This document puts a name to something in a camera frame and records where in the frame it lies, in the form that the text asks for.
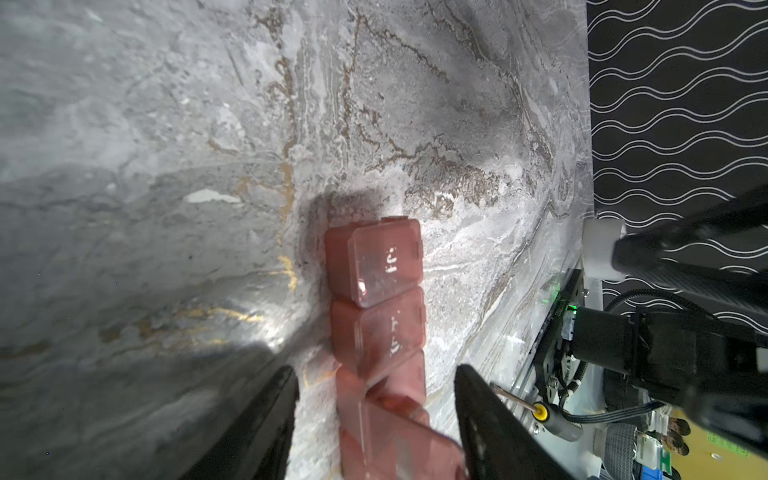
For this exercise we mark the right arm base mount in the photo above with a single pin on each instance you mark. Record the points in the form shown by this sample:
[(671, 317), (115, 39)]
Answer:
[(558, 373)]

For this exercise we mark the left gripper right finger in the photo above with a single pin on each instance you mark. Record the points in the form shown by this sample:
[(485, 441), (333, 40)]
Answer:
[(496, 444)]

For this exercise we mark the brown pill organizer box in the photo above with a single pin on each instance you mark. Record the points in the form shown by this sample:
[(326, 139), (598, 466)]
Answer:
[(378, 332)]

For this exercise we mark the white pill bottle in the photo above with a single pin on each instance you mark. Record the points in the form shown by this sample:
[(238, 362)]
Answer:
[(598, 244)]

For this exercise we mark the black screwdriver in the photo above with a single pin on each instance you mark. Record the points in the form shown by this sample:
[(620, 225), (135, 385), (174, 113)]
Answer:
[(546, 414)]

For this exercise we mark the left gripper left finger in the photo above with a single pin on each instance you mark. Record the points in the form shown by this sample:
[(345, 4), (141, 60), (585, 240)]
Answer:
[(257, 444)]

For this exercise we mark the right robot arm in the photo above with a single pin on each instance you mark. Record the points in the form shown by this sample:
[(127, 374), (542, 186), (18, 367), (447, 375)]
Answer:
[(685, 357)]

